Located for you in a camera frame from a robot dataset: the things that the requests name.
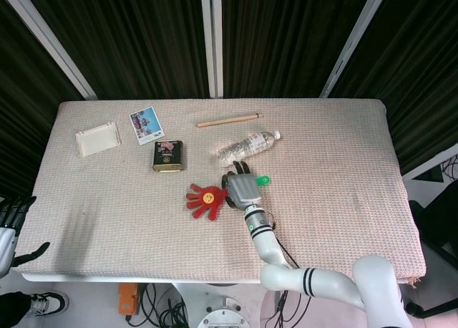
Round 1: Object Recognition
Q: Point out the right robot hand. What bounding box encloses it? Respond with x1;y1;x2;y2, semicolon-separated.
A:
220;160;264;211

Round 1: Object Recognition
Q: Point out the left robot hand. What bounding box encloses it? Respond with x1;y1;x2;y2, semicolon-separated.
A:
0;195;51;277

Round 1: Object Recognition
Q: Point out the red hand clapper green handle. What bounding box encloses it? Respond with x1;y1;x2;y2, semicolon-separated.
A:
185;175;271;223

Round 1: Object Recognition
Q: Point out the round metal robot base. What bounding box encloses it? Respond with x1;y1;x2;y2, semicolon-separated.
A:
196;295;251;328

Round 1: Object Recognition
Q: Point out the clear plastic water bottle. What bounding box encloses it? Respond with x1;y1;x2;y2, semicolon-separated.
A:
216;130;282;167

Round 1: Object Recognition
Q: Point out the wooden stick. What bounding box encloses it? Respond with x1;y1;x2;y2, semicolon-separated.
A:
196;112;265;129

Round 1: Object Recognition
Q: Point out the black white sneaker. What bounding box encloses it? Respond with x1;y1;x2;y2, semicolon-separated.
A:
30;291;69;317

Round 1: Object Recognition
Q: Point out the black gold meat tin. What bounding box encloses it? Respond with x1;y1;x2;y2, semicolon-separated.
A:
152;140;186;173

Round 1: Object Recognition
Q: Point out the beige waffle tablecloth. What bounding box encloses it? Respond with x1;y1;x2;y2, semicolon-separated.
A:
16;98;429;284

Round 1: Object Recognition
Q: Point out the photo card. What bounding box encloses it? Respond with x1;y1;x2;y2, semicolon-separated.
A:
129;106;165;147

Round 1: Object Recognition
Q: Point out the orange box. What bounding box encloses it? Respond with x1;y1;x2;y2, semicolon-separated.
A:
118;283;140;317

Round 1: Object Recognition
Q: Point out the white plastic tray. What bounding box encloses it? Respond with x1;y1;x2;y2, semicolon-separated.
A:
74;121;122;159

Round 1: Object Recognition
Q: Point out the black curtain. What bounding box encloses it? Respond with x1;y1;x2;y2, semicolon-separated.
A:
0;0;458;200

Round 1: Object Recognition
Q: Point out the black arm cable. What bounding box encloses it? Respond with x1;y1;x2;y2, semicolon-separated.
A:
270;220;300;270

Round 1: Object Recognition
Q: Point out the black floor cable bundle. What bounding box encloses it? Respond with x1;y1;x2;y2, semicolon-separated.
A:
139;283;189;328

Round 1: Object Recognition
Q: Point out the white frame post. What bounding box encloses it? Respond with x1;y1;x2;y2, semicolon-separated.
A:
319;0;393;99
200;0;225;99
0;0;98;100

